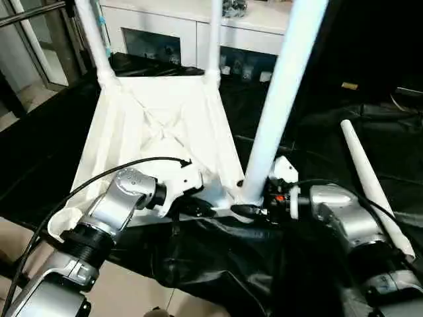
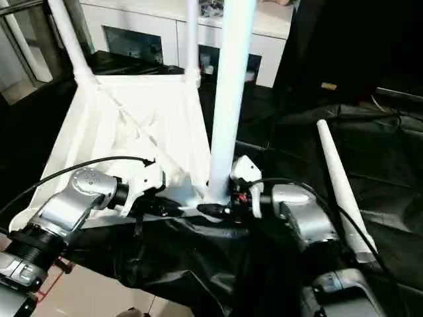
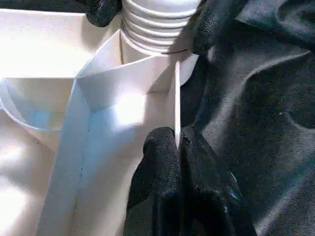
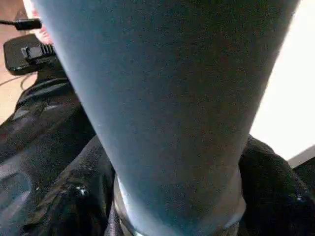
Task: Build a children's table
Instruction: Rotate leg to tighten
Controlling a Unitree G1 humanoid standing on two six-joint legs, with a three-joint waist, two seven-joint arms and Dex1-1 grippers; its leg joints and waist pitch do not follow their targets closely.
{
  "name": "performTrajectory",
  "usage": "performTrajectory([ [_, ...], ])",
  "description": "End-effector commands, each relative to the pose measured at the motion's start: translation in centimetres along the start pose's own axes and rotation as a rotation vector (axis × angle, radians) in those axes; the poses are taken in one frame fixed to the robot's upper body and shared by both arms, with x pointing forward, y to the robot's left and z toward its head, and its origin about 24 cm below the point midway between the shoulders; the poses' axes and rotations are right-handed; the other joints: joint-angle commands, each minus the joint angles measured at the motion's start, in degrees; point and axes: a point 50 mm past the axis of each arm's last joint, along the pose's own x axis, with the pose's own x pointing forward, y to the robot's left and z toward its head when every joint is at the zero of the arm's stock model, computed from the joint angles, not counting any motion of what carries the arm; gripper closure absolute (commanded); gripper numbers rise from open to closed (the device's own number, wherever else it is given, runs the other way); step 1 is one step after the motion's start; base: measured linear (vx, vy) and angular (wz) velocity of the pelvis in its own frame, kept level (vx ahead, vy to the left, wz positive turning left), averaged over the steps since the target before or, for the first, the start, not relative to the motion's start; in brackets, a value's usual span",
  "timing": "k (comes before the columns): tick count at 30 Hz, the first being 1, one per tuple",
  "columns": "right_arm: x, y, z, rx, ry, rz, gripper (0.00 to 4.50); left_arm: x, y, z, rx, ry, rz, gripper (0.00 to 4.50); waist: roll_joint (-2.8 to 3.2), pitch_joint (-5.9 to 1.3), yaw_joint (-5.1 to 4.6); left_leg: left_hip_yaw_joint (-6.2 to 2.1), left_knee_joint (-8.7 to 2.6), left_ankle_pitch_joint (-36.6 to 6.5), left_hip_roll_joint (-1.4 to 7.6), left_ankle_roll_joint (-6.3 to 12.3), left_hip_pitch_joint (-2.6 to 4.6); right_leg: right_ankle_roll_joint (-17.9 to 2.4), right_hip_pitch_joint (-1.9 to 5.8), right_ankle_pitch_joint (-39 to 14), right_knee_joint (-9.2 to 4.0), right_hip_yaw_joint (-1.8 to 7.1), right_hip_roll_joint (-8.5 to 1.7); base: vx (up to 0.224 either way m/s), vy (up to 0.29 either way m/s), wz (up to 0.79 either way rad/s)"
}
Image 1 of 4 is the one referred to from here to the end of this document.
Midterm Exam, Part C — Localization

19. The grey metal rack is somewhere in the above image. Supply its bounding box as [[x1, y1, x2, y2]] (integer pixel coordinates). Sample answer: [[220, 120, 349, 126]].
[[0, 0, 110, 116]]

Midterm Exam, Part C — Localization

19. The black backdrop cloth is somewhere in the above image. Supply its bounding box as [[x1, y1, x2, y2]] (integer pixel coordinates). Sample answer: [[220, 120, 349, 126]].
[[297, 0, 423, 110]]

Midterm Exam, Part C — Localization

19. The grey crumpled bag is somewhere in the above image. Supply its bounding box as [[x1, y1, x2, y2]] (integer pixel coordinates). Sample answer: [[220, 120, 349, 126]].
[[221, 0, 249, 18]]

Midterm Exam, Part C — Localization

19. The white plastic table top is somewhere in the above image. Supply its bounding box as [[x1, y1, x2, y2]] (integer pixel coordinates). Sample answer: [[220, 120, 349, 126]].
[[48, 74, 265, 244]]

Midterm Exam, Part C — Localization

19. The white plastic table leg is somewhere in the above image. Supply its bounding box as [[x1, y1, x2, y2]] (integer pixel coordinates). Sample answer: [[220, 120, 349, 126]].
[[242, 0, 330, 207], [204, 0, 223, 82], [340, 120, 416, 258], [73, 0, 116, 88]]

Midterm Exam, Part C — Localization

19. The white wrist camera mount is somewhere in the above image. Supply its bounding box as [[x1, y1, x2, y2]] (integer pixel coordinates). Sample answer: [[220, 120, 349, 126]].
[[269, 155, 301, 219], [155, 157, 206, 219]]

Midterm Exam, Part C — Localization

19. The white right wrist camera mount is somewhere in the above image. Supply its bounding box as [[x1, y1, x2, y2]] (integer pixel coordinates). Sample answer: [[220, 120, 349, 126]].
[[269, 155, 301, 219]]

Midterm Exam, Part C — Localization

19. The black work mat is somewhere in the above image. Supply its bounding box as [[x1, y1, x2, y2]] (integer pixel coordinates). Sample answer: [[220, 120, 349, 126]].
[[0, 51, 423, 317]]

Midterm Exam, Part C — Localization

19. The white glass-door sideboard cabinet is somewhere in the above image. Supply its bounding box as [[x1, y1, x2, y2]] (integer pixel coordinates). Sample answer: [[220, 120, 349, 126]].
[[98, 0, 291, 83]]

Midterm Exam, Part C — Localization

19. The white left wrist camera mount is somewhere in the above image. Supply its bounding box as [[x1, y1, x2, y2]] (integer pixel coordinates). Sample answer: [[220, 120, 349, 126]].
[[155, 157, 206, 219]]

